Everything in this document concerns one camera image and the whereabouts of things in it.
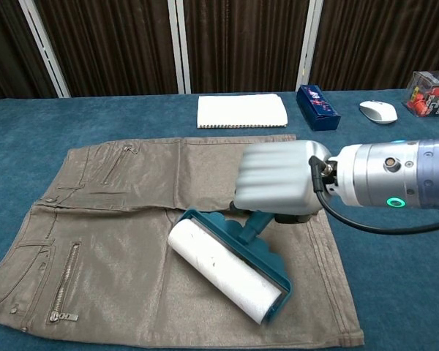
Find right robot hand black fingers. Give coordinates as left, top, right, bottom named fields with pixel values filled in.
left=230, top=139, right=334, bottom=224

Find teal lint roller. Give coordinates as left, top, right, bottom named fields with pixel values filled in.
left=167, top=208, right=296, bottom=325

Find brown skirt with zippers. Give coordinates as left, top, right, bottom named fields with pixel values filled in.
left=0, top=134, right=365, bottom=348

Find white spiral notebook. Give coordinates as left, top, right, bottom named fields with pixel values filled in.
left=196, top=93, right=289, bottom=129

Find dark blue rectangular box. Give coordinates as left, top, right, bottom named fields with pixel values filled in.
left=296, top=84, right=342, bottom=132

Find white computer mouse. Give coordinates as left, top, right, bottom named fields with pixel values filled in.
left=359, top=100, right=399, bottom=125

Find dark folding screen panel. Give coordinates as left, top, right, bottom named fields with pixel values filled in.
left=307, top=0, right=439, bottom=92
left=179, top=0, right=312, bottom=94
left=0, top=0, right=59, bottom=103
left=32, top=0, right=180, bottom=98

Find blue table cloth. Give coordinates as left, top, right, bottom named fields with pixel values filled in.
left=0, top=86, right=439, bottom=351

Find clear box with colourful items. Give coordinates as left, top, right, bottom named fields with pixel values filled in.
left=402, top=64, right=439, bottom=118

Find black robot wrist cable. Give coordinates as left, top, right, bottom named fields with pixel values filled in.
left=308, top=154, right=439, bottom=234

